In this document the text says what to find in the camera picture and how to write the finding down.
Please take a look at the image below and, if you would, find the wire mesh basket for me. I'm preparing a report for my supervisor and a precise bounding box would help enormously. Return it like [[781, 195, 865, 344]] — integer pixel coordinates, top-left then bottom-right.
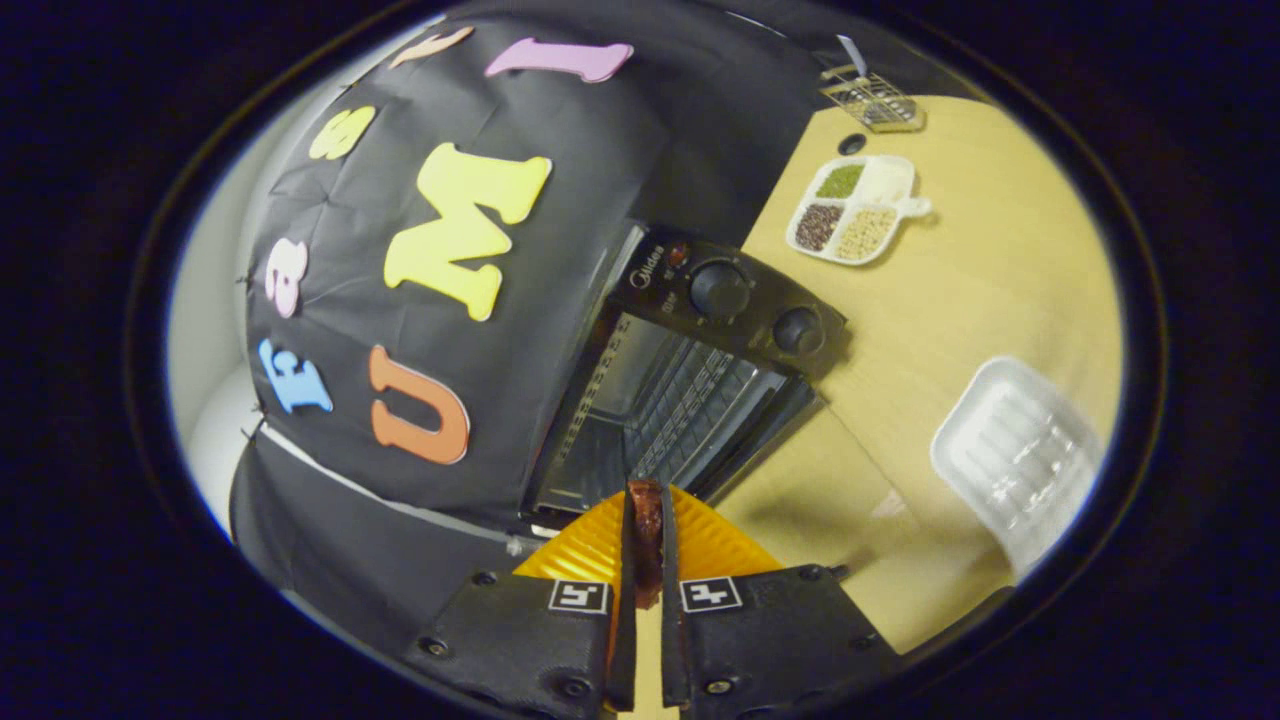
[[820, 65, 926, 134]]

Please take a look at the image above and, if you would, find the white divided grain dish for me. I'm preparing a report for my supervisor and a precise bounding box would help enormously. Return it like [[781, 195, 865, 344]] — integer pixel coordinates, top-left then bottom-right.
[[786, 153, 933, 267]]

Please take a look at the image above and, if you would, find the reddish brown meat piece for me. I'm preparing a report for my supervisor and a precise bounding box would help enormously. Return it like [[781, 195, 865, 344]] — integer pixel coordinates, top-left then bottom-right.
[[627, 478, 666, 611]]

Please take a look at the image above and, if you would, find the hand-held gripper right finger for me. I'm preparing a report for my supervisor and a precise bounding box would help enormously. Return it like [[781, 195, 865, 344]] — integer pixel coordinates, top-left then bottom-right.
[[658, 485, 901, 717]]

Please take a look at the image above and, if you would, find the white plastic tray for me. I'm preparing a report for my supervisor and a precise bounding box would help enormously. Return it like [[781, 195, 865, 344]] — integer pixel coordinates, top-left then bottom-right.
[[930, 356, 1106, 579]]

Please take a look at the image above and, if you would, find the black toaster oven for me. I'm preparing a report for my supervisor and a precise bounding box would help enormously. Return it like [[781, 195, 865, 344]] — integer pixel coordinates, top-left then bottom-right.
[[522, 222, 849, 531]]

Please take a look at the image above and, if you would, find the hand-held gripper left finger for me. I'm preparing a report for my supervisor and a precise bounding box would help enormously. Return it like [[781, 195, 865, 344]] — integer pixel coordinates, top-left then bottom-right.
[[405, 487, 641, 717]]

